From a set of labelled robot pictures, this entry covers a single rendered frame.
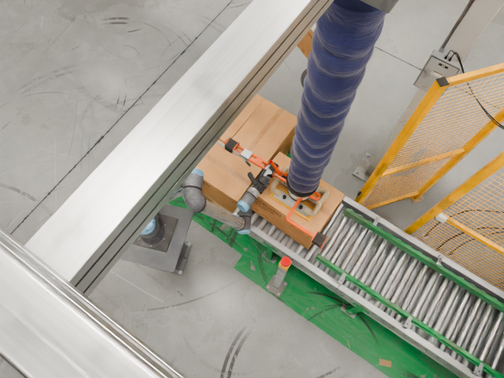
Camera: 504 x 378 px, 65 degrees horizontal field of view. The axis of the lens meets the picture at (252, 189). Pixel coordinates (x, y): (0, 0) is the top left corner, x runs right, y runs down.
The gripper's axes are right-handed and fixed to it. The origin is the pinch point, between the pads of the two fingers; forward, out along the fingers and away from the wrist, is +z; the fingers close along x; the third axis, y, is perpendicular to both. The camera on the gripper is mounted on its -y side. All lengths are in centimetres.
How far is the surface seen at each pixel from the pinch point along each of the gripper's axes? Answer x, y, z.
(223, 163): -53, -47, 3
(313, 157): 67, 33, -9
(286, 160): -13.2, 4.8, 18.0
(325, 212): -13, 51, -1
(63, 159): -107, -205, -69
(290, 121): -54, -22, 73
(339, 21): 160, 28, -10
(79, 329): 213, 45, -116
